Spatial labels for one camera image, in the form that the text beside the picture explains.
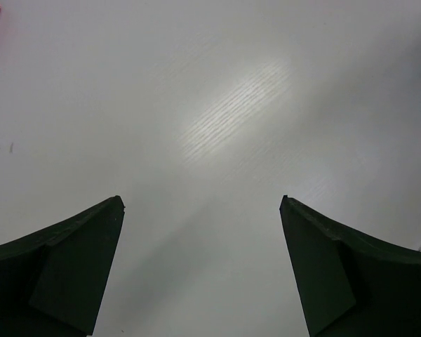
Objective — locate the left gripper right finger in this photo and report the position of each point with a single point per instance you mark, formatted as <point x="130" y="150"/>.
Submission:
<point x="350" y="283"/>

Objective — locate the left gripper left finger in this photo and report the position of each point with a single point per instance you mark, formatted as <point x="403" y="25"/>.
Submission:
<point x="52" y="281"/>

